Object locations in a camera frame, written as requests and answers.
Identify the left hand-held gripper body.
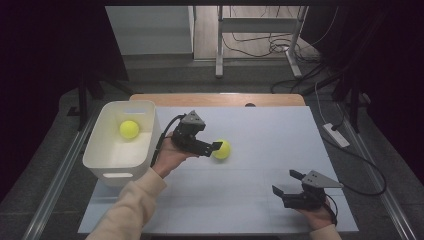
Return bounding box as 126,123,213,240
170,110,214,158

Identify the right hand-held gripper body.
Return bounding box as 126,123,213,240
281,169,345,211

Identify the yellow tennis ball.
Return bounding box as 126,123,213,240
119,119,141,140
211,138,232,160

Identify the white plastic bin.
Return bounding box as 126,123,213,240
82,99,163,188

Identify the person's right hand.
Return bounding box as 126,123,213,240
294,199,336,232

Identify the person's left hand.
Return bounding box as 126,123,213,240
160,131,199,179

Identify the wooden table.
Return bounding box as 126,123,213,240
129,93,307,108

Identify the white board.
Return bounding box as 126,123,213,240
77,105,360,236

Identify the white power strip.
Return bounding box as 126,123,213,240
321,122,351,149

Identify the black stand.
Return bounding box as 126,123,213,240
333,66,371,134
66,71,134,131

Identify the white cabinet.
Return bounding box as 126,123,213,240
105,5,195,56

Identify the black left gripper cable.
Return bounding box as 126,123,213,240
149,113,186,168

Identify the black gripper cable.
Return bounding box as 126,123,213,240
324,193,339,227
149,113,186,168

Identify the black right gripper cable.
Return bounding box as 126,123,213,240
324,193,339,227

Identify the black plug with cable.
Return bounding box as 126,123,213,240
330,106,348,132

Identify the long black floor cable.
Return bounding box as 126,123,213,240
319,134,388,197

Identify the metal floor rail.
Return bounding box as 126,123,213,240
21,109,101,240
336,103,418,240

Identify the thin white cable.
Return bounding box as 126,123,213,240
314,81,328,125

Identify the white metal stand frame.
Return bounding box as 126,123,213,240
214,5,309,79

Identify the tangle of black cables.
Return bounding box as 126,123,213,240
221,31,321,63

